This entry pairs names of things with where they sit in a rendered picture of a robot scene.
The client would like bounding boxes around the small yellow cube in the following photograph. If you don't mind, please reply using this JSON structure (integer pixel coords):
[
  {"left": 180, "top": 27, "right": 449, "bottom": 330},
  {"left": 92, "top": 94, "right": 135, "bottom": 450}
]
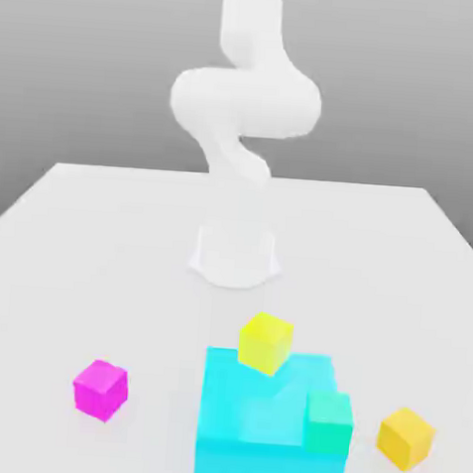
[{"left": 236, "top": 309, "right": 296, "bottom": 380}]

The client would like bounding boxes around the small magenta cube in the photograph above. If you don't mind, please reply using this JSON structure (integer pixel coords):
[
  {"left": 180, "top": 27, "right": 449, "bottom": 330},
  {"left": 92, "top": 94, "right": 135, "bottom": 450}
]
[{"left": 69, "top": 356, "right": 131, "bottom": 425}]

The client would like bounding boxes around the small teal cube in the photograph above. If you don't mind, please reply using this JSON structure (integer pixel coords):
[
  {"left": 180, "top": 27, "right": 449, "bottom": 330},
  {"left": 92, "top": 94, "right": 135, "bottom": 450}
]
[{"left": 302, "top": 389, "right": 357, "bottom": 457}]

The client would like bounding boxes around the small orange cube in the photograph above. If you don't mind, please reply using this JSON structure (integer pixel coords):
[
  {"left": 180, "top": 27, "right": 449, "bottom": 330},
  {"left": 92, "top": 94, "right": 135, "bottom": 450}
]
[{"left": 374, "top": 405, "right": 438, "bottom": 473}]

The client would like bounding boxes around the large cyan box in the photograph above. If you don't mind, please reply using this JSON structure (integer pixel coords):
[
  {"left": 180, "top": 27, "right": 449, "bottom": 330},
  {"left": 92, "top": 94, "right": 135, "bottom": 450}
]
[{"left": 193, "top": 345, "right": 356, "bottom": 473}]

